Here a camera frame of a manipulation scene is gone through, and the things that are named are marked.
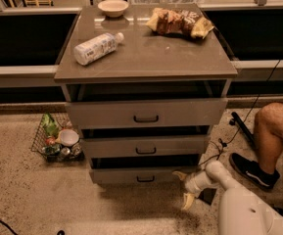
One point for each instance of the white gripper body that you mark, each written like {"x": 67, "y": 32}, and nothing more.
{"x": 191, "y": 185}

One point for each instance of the grey bottom drawer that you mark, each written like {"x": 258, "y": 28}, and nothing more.
{"x": 146, "y": 169}

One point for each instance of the grey drawer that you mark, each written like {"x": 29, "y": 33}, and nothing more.
{"x": 144, "y": 141}
{"x": 146, "y": 169}
{"x": 147, "y": 104}

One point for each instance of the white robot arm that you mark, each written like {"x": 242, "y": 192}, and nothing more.
{"x": 240, "y": 211}

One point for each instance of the grey middle drawer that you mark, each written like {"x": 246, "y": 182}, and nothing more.
{"x": 144, "y": 141}

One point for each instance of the grey top drawer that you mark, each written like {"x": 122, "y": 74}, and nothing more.
{"x": 147, "y": 104}

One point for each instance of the grey drawer cabinet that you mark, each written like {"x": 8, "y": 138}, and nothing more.
{"x": 143, "y": 56}

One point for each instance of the black sneaker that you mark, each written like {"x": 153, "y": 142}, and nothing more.
{"x": 252, "y": 171}

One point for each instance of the black stand leg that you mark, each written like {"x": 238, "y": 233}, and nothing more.
{"x": 247, "y": 133}

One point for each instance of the person's bare leg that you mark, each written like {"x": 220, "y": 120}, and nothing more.
{"x": 268, "y": 132}

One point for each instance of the white cup in basket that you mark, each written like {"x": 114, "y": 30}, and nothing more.
{"x": 68, "y": 137}

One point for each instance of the green snack bag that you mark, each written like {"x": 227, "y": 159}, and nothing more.
{"x": 49, "y": 125}

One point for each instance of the crumpled chip bag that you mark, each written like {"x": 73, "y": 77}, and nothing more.
{"x": 176, "y": 21}

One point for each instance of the white plastic bottle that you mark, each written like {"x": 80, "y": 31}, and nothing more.
{"x": 97, "y": 47}

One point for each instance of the beige ceramic bowl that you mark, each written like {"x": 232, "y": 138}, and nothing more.
{"x": 113, "y": 8}

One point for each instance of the wire basket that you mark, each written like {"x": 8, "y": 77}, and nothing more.
{"x": 50, "y": 148}

